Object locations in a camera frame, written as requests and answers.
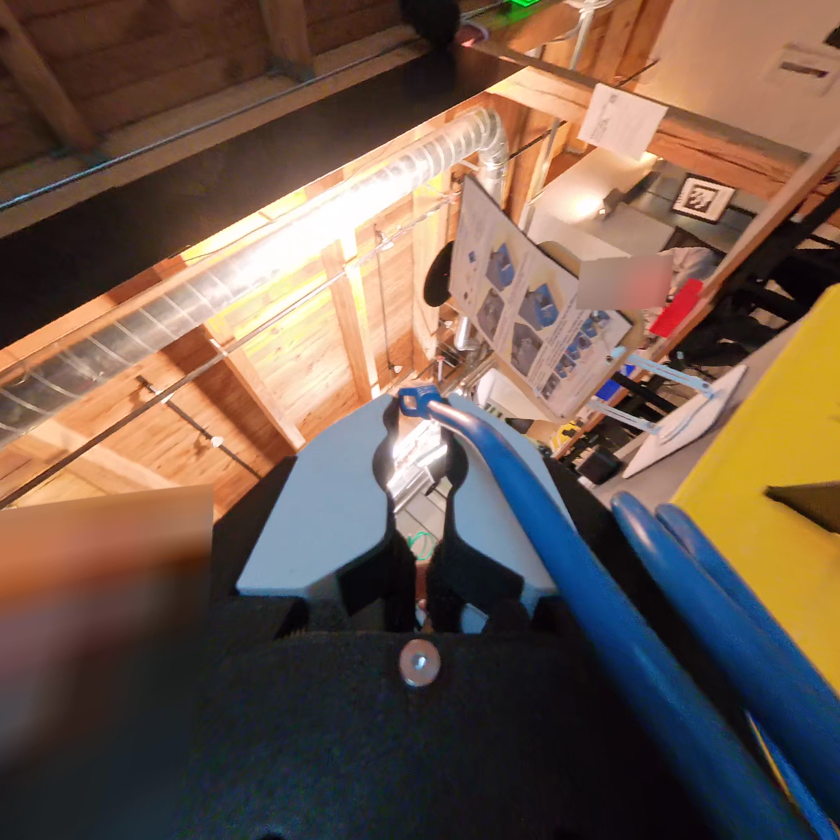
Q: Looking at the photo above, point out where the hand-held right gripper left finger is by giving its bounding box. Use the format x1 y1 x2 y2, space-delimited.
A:
235 394 419 632

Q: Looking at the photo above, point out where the instruction poster board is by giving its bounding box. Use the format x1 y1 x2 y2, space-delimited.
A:
448 172 636 419

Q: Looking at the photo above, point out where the yellow plastic bin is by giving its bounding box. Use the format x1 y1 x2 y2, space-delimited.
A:
672 282 840 694

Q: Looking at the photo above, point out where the blue ethernet cable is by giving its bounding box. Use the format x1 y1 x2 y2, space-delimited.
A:
398 386 840 840

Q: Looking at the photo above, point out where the framed black-white marker tag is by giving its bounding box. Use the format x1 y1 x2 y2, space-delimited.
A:
671 175 737 225

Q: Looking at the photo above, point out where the white paper sign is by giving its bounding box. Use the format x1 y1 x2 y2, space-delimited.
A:
576 83 669 160

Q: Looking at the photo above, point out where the white flat board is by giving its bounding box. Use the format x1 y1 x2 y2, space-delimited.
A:
620 363 749 481

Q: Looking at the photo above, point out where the black round disc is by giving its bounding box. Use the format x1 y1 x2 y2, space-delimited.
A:
423 239 458 309

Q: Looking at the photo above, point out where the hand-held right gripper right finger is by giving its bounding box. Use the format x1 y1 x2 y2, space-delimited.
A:
425 394 560 632

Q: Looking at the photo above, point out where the silver ventilation duct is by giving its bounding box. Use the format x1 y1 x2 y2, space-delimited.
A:
0 107 511 435

